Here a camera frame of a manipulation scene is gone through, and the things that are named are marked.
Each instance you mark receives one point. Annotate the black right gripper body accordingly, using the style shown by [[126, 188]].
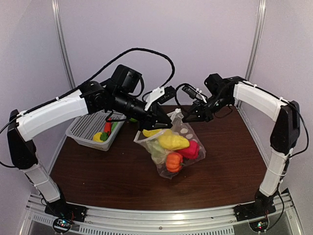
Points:
[[206, 111]]

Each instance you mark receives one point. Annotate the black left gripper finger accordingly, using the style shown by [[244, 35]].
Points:
[[162, 121], [156, 126]]

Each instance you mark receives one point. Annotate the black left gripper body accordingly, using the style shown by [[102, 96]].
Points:
[[150, 115]]

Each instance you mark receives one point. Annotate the yellow toy banana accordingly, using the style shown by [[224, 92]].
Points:
[[173, 142]]

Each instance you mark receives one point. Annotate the clear dotted zip top bag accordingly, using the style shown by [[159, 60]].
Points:
[[178, 128]]

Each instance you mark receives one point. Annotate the red toy bell pepper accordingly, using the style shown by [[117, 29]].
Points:
[[190, 152]]

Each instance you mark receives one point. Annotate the orange toy pumpkin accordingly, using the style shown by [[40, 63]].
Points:
[[174, 162]]

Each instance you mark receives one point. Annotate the yellow toy corn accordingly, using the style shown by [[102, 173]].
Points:
[[153, 133]]

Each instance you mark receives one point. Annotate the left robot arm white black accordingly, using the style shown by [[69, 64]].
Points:
[[113, 94]]

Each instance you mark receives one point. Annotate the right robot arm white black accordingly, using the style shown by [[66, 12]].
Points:
[[284, 136]]

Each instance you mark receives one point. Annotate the green toy cucumber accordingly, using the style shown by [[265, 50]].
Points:
[[114, 124]]

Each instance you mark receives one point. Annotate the orange toy carrot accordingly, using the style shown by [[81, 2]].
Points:
[[108, 126]]

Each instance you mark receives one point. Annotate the yellow toy lemon green leaf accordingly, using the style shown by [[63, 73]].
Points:
[[100, 137]]

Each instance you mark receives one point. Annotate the white perforated plastic basket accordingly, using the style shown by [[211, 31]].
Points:
[[96, 130]]

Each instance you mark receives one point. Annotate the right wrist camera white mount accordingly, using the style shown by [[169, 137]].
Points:
[[195, 93]]

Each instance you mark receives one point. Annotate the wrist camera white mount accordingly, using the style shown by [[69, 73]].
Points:
[[195, 93], [159, 95]]

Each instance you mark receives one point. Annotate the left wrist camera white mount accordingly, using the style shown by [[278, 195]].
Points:
[[159, 95]]

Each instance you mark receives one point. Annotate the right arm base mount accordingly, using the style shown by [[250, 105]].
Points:
[[257, 217]]

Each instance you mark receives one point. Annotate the right aluminium corner post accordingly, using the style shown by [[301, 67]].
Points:
[[260, 21]]

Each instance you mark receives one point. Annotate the aluminium corner post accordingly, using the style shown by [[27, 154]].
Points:
[[260, 21], [62, 42]]

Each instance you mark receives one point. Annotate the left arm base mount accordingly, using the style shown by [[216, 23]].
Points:
[[65, 220]]

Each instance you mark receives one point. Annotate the left aluminium corner post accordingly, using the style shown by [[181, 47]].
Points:
[[62, 42]]

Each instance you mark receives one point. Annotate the aluminium front rail frame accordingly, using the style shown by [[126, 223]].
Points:
[[210, 221]]

